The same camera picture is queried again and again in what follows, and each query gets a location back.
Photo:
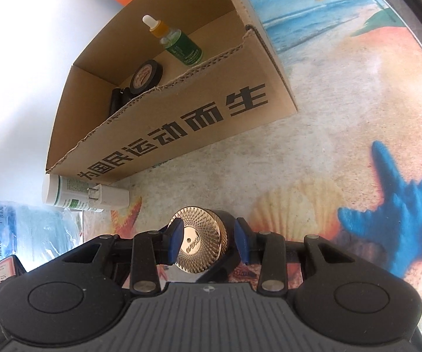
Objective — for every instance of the black cylindrical object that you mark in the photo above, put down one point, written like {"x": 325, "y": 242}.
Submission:
{"x": 115, "y": 101}

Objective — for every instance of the white bottle with green label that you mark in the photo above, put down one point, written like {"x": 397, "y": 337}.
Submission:
{"x": 68, "y": 192}

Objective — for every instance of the black tape roll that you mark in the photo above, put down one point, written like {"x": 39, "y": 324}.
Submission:
{"x": 159, "y": 71}

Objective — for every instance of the beach print table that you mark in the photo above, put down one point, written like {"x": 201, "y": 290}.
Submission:
{"x": 342, "y": 117}

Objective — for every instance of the green dropper bottle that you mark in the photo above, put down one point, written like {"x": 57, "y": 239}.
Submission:
{"x": 181, "y": 49}

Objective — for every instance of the brown cardboard box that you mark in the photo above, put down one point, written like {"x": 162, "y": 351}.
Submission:
{"x": 196, "y": 117}

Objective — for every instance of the jar with gold lid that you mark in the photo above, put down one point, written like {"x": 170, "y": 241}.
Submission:
{"x": 200, "y": 238}

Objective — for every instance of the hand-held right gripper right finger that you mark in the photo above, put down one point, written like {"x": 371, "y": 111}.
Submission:
{"x": 242, "y": 242}

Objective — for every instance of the small black object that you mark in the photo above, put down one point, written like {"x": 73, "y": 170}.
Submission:
{"x": 129, "y": 94}

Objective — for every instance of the white charger plug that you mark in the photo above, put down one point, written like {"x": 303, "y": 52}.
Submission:
{"x": 115, "y": 198}

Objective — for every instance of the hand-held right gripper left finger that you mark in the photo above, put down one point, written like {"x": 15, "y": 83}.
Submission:
{"x": 176, "y": 238}

